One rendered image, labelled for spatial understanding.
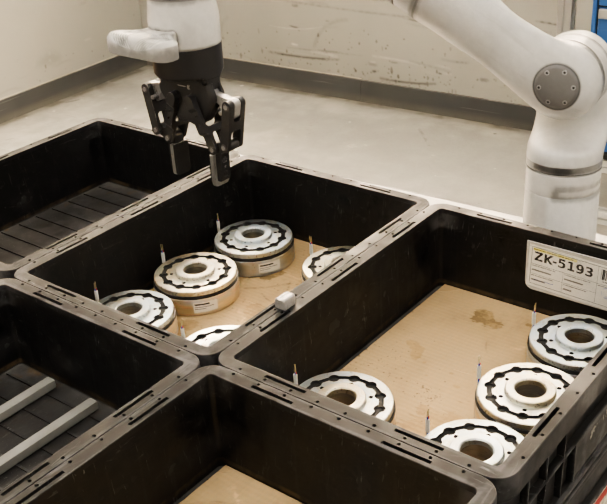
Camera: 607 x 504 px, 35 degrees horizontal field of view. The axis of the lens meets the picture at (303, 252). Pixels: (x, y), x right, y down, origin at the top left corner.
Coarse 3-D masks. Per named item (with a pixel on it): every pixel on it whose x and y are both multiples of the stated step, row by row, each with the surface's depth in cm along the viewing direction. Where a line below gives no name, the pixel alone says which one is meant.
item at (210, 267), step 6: (180, 264) 118; (186, 264) 118; (192, 264) 119; (198, 264) 119; (204, 264) 118; (210, 264) 118; (180, 270) 117; (210, 270) 117; (180, 276) 116; (186, 276) 116; (192, 276) 116; (198, 276) 116; (204, 276) 116; (210, 276) 116
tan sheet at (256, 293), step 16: (304, 256) 126; (288, 272) 123; (240, 288) 120; (256, 288) 120; (272, 288) 119; (288, 288) 119; (240, 304) 116; (256, 304) 116; (192, 320) 114; (208, 320) 114; (224, 320) 113; (240, 320) 113
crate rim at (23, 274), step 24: (288, 168) 127; (168, 192) 122; (384, 192) 119; (408, 216) 112; (96, 240) 113; (48, 264) 108; (336, 264) 103; (48, 288) 102; (96, 312) 97; (120, 312) 97; (264, 312) 96; (168, 336) 93; (240, 336) 92; (216, 360) 90
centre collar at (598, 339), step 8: (560, 328) 101; (568, 328) 101; (576, 328) 101; (584, 328) 101; (592, 328) 101; (560, 336) 100; (592, 336) 100; (600, 336) 100; (560, 344) 99; (568, 344) 99; (576, 344) 98; (584, 344) 98; (592, 344) 98; (600, 344) 98
